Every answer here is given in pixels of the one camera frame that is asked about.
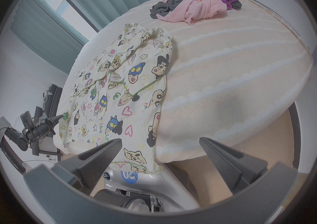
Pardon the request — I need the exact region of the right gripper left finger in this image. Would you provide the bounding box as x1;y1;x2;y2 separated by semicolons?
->
52;138;123;189

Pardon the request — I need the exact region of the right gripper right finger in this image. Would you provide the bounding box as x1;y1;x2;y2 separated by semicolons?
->
199;137;268;198

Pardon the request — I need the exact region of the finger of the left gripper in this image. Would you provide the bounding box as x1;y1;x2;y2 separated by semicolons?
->
50;115;64;126

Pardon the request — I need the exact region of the white printed pyjama top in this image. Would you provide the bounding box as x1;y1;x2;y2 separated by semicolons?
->
53;23;174;175

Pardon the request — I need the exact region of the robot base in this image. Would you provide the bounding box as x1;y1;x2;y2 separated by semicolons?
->
90;165;201;213

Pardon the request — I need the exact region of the bed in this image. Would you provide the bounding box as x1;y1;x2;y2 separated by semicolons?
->
57;0;315;170

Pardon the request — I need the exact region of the pile of clothes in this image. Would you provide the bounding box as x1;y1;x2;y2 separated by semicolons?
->
150;0;242;25

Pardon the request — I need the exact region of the window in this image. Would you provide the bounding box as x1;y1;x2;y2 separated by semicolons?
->
32;0;101;45

